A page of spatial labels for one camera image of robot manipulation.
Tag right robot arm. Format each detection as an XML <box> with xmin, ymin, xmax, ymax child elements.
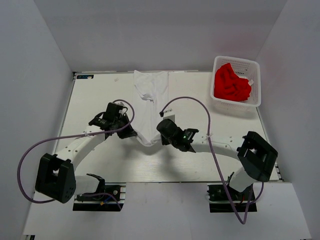
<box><xmin>156</xmin><ymin>119</ymin><xmax>278</xmax><ymax>200</ymax></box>

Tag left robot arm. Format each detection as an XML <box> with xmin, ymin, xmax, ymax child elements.
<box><xmin>35</xmin><ymin>99</ymin><xmax>137</xmax><ymax>204</ymax></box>

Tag white t shirt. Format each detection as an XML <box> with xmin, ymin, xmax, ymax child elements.
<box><xmin>132</xmin><ymin>70</ymin><xmax>169</xmax><ymax>147</ymax></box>

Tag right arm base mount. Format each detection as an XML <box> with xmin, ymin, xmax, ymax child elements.
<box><xmin>207</xmin><ymin>184</ymin><xmax>252</xmax><ymax>213</ymax></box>

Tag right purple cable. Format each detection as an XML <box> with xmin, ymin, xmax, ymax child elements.
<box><xmin>158</xmin><ymin>96</ymin><xmax>265</xmax><ymax>225</ymax></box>

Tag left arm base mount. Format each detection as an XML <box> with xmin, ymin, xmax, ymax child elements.
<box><xmin>72</xmin><ymin>183</ymin><xmax>126</xmax><ymax>212</ymax></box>

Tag red t shirt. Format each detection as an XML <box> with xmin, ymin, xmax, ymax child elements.
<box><xmin>213</xmin><ymin>63</ymin><xmax>252</xmax><ymax>102</ymax></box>

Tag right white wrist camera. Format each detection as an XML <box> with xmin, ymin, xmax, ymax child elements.
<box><xmin>162</xmin><ymin>108</ymin><xmax>176</xmax><ymax>122</ymax></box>

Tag blue table label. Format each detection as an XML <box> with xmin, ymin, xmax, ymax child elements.
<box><xmin>76</xmin><ymin>74</ymin><xmax>94</xmax><ymax>80</ymax></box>

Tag white plastic basket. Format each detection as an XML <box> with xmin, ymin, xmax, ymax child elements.
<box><xmin>210</xmin><ymin>56</ymin><xmax>261</xmax><ymax>110</ymax></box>

